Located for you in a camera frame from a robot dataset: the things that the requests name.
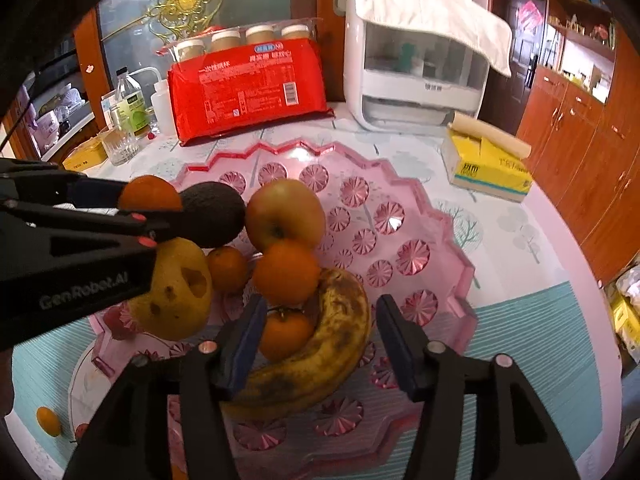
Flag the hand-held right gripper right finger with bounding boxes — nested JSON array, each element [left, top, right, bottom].
[[375, 294, 571, 480]]

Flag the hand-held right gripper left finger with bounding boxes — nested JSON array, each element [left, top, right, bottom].
[[62, 294, 268, 480]]

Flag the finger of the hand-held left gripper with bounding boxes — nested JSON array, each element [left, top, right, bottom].
[[0, 157, 129, 211], [0, 199, 190, 273]]

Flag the small orange tangerine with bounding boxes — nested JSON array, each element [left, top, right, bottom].
[[258, 307, 316, 362]]

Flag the large orange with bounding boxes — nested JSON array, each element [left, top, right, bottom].
[[117, 175, 183, 211], [252, 240, 322, 307]]

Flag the spotted ripe banana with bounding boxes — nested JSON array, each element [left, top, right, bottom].
[[220, 266, 372, 421]]

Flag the yellow pear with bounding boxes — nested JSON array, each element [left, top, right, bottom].
[[127, 237, 213, 339]]

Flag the white floral plate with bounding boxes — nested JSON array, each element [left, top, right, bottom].
[[65, 340, 131, 446]]

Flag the dark avocado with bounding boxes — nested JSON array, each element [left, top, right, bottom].
[[172, 181, 247, 249]]

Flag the pink glass bowl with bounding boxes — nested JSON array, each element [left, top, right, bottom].
[[90, 140, 478, 461]]

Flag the red apple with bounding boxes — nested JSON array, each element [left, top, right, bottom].
[[245, 178, 327, 253]]

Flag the flat yellow box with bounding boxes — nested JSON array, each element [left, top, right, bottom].
[[62, 136, 108, 171]]

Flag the clear drinking glass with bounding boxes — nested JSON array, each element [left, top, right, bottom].
[[100, 127, 141, 167]]

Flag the kitchen counter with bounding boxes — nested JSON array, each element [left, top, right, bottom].
[[20, 75, 101, 161]]

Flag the medium orange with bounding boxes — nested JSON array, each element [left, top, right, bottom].
[[206, 246, 251, 295]]

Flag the clear bottle black cap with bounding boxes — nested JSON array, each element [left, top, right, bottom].
[[111, 67, 152, 136]]

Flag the white squeeze bottle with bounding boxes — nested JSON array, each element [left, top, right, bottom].
[[135, 67, 176, 137]]

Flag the small oblong kumquat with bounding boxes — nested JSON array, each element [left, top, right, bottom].
[[36, 406, 63, 437]]

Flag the yellow tissue box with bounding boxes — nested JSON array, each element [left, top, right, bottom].
[[440, 112, 533, 203]]

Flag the yellow plastic bags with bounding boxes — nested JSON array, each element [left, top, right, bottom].
[[602, 265, 640, 366]]

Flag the glass sliding door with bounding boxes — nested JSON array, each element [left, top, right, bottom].
[[75, 0, 408, 126]]

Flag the dark wooden door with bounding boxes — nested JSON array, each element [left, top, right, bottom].
[[487, 0, 551, 136]]

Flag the white countertop appliance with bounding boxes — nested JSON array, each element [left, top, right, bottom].
[[342, 0, 491, 133]]

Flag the white towel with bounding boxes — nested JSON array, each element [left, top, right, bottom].
[[350, 0, 515, 78]]

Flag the red door decoration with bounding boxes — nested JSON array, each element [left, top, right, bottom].
[[517, 0, 546, 28]]

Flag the wooden wall cabinet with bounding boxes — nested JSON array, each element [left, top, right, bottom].
[[515, 0, 640, 286]]

